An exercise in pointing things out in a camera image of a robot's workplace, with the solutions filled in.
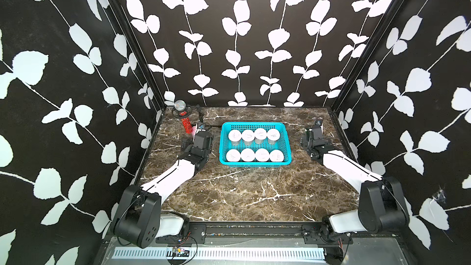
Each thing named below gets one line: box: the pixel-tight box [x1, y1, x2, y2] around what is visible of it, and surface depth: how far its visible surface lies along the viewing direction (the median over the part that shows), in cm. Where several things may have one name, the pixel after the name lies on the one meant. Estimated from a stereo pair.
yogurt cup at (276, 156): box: [269, 149, 284, 162], surface depth 92 cm
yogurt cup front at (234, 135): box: [228, 129, 242, 142], surface depth 100 cm
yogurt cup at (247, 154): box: [240, 147, 256, 162], surface depth 92 cm
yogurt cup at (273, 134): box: [266, 128, 281, 142], surface depth 100 cm
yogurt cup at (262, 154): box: [255, 147, 270, 162], surface depth 92 cm
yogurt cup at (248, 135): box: [241, 129, 255, 142], surface depth 100 cm
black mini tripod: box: [175, 104, 203, 123], surface depth 92 cm
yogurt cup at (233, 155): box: [225, 148, 242, 162], surface depth 92 cm
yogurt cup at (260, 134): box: [253, 128, 267, 145], surface depth 100 cm
